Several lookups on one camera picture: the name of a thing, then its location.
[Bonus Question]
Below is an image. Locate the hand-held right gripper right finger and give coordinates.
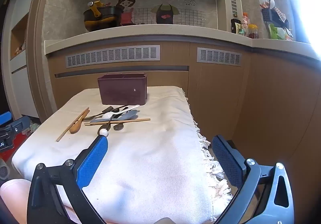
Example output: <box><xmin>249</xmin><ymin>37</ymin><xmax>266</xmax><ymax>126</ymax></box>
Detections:
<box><xmin>212</xmin><ymin>135</ymin><xmax>295</xmax><ymax>224</ymax></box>

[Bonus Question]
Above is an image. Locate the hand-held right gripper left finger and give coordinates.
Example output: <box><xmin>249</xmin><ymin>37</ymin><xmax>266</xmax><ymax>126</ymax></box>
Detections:
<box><xmin>27</xmin><ymin>135</ymin><xmax>109</xmax><ymax>224</ymax></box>

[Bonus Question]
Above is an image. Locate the black-handled translucent spoon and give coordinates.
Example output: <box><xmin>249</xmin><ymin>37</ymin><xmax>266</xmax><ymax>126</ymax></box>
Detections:
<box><xmin>97</xmin><ymin>106</ymin><xmax>114</xmax><ymax>137</ymax></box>

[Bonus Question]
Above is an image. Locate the wooden spoon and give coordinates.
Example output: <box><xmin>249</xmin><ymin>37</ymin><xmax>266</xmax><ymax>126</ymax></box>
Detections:
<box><xmin>69</xmin><ymin>109</ymin><xmax>90</xmax><ymax>134</ymax></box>

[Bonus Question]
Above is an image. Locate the wooden chopstick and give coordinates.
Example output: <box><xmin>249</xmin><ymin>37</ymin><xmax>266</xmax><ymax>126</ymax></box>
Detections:
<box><xmin>84</xmin><ymin>118</ymin><xmax>151</xmax><ymax>126</ymax></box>
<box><xmin>56</xmin><ymin>107</ymin><xmax>90</xmax><ymax>142</ymax></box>

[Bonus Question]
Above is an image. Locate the metal spoon with black handle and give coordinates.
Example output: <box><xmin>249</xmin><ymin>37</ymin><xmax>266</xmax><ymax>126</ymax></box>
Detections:
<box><xmin>83</xmin><ymin>106</ymin><xmax>129</xmax><ymax>121</ymax></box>

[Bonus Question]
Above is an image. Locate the white plastic spoon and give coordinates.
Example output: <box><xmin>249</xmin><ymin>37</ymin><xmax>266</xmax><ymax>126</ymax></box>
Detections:
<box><xmin>102</xmin><ymin>105</ymin><xmax>140</xmax><ymax>119</ymax></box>

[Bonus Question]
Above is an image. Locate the grey plastic spoon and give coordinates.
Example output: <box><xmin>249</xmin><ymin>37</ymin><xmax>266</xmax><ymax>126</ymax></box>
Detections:
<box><xmin>90</xmin><ymin>110</ymin><xmax>138</xmax><ymax>123</ymax></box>

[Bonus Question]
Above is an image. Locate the purple plastic utensil container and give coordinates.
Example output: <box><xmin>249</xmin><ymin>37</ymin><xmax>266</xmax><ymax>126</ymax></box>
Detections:
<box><xmin>97</xmin><ymin>73</ymin><xmax>148</xmax><ymax>106</ymax></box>

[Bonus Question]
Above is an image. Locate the red crate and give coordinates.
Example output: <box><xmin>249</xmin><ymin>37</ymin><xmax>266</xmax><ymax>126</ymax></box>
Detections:
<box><xmin>0</xmin><ymin>150</ymin><xmax>15</xmax><ymax>164</ymax></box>

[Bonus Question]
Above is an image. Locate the grey slipper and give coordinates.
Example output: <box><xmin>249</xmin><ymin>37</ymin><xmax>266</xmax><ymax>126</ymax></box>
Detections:
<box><xmin>0</xmin><ymin>159</ymin><xmax>10</xmax><ymax>180</ymax></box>

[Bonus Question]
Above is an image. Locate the cream fringed tablecloth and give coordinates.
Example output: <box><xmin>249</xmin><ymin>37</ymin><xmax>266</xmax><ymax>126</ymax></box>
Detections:
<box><xmin>11</xmin><ymin>86</ymin><xmax>234</xmax><ymax>224</ymax></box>

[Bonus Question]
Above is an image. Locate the person's pink clothed leg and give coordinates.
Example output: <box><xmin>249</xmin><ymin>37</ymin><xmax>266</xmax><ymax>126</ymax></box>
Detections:
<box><xmin>0</xmin><ymin>179</ymin><xmax>83</xmax><ymax>224</ymax></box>

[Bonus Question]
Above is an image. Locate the wooden kitchen cabinet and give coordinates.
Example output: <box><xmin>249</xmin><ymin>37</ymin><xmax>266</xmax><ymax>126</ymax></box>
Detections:
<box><xmin>48</xmin><ymin>41</ymin><xmax>321</xmax><ymax>162</ymax></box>

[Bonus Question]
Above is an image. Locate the small grey vent grille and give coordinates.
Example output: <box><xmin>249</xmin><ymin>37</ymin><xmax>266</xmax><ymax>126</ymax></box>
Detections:
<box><xmin>197</xmin><ymin>48</ymin><xmax>242</xmax><ymax>67</ymax></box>

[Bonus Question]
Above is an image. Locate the large grey vent grille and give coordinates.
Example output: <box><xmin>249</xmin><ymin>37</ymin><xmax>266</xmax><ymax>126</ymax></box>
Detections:
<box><xmin>66</xmin><ymin>45</ymin><xmax>160</xmax><ymax>68</ymax></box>

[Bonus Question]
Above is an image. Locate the yellow-lidded jar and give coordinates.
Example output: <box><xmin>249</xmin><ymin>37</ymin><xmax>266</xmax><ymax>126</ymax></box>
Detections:
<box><xmin>248</xmin><ymin>24</ymin><xmax>259</xmax><ymax>39</ymax></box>

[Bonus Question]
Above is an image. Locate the dark sauce bottle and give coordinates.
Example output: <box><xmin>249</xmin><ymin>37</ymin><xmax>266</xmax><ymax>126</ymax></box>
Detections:
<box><xmin>231</xmin><ymin>14</ymin><xmax>242</xmax><ymax>35</ymax></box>

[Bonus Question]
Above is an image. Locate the green plastic bag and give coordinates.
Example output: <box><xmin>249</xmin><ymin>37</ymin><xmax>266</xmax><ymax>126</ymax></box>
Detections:
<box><xmin>269</xmin><ymin>23</ymin><xmax>293</xmax><ymax>40</ymax></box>

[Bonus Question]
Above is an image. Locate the speckled kitchen countertop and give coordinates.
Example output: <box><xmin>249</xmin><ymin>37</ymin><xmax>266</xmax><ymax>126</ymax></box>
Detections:
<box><xmin>45</xmin><ymin>24</ymin><xmax>321</xmax><ymax>61</ymax></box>

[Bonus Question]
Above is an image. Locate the orange-capped plastic bottle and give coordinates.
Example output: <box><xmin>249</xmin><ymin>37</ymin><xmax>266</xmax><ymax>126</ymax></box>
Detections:
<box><xmin>241</xmin><ymin>12</ymin><xmax>251</xmax><ymax>36</ymax></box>

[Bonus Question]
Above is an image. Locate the cartoon wall poster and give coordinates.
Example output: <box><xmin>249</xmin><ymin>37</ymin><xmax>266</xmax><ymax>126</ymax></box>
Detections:
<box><xmin>100</xmin><ymin>0</ymin><xmax>217</xmax><ymax>31</ymax></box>

